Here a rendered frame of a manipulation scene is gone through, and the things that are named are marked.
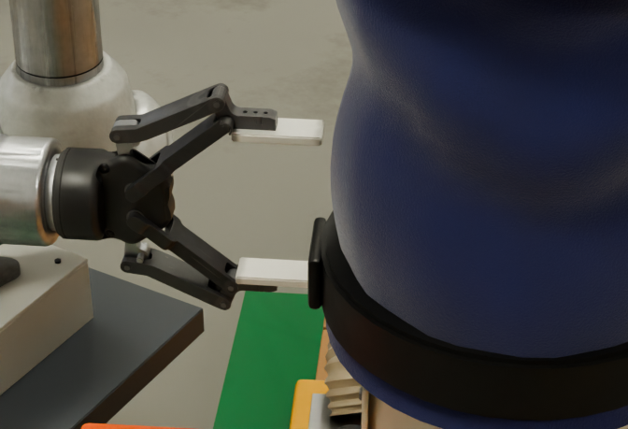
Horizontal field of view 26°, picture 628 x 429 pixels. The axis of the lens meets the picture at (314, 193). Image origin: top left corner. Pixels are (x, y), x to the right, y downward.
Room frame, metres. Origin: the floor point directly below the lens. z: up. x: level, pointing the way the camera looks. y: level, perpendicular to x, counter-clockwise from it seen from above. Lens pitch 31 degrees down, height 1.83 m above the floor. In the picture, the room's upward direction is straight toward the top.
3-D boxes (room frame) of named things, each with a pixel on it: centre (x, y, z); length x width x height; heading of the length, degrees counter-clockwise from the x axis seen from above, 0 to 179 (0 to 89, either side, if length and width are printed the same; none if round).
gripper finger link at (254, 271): (0.93, 0.03, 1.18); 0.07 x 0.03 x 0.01; 85
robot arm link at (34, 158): (0.95, 0.23, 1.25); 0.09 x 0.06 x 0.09; 175
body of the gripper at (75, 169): (0.94, 0.16, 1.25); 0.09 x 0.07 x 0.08; 85
